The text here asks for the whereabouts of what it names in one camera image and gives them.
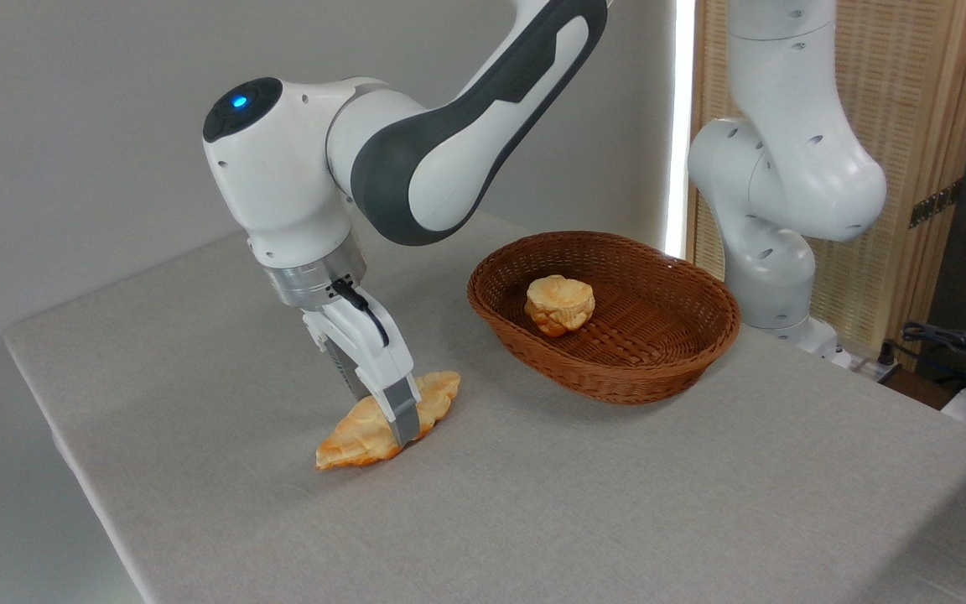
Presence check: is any grey tablecloth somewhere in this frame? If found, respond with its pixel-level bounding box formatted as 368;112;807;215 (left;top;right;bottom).
3;210;966;604

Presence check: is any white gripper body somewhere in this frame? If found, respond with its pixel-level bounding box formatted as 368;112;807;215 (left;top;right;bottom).
301;288;415;404

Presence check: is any black screen hinge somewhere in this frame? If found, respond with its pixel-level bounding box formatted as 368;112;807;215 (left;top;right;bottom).
909;179;964;229

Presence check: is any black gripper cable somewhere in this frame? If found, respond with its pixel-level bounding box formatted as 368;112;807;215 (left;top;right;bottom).
330;279;390;348

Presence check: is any brown wicker basket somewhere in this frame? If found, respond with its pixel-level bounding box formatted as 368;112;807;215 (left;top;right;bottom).
467;231;741;406

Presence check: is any long croissant bread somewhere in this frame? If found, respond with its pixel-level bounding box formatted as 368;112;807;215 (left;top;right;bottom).
315;371;462;471

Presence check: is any dark cable bundle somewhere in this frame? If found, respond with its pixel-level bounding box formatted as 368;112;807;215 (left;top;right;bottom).
879;321;966;388

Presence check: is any bamboo folding screen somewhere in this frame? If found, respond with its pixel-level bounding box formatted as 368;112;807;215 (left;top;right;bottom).
688;0;966;363

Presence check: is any round bread bun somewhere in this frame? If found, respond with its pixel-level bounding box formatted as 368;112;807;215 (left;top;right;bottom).
523;274;596;338

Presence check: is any white power strip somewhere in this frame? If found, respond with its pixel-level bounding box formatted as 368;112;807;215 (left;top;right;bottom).
834;348;901;380

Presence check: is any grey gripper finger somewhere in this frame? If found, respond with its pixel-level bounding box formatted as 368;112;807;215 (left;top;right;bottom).
303;312;371;403
376;376;423;448

